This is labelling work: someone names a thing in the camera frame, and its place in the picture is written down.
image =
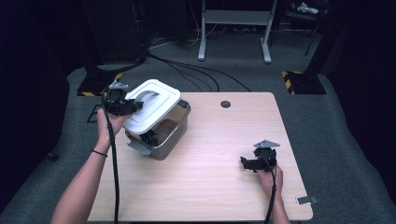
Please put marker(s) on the black stand base yellow stripes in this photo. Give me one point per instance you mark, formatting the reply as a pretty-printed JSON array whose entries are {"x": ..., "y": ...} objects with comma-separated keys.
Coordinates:
[
  {"x": 303, "y": 82},
  {"x": 93, "y": 85}
]

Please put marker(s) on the dark chair with clutter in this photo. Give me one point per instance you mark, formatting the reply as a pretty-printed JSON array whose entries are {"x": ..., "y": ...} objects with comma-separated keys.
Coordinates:
[{"x": 305, "y": 12}]

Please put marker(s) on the white container lid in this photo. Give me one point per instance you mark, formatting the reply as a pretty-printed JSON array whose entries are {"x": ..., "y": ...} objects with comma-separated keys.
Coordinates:
[{"x": 155, "y": 102}]

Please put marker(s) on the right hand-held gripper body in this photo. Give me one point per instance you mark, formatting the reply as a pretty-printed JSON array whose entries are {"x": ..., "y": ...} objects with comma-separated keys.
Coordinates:
[{"x": 266, "y": 155}]

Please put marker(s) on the small black floor object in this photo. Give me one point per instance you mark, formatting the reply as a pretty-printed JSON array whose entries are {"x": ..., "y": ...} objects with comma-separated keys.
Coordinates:
[{"x": 52, "y": 156}]

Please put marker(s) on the dark equipment cabinet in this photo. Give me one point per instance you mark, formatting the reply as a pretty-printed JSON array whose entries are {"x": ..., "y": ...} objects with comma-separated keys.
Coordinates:
[{"x": 112, "y": 31}]

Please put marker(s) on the person's left hand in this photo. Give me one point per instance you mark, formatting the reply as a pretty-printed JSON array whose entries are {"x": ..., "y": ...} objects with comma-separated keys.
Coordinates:
[{"x": 107, "y": 124}]

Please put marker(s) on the white metal desk frame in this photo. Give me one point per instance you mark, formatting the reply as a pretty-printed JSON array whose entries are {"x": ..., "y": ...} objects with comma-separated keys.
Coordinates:
[{"x": 236, "y": 17}]

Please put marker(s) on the black wristband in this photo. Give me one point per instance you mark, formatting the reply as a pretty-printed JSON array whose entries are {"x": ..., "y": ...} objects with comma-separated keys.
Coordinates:
[{"x": 99, "y": 152}]

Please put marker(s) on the clear plastic storage container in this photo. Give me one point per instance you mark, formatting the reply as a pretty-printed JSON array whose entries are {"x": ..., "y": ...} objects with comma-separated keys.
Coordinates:
[{"x": 171, "y": 130}]

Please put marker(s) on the person's right hand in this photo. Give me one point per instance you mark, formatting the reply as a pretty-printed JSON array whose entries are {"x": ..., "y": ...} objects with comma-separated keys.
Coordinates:
[{"x": 272, "y": 182}]

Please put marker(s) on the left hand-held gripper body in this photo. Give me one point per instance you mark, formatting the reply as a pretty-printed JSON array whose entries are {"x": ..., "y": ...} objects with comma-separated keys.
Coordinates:
[{"x": 116, "y": 101}]

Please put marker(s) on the dark curtain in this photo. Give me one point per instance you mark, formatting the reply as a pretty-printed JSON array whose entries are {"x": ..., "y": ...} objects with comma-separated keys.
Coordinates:
[
  {"x": 367, "y": 77},
  {"x": 28, "y": 93}
]

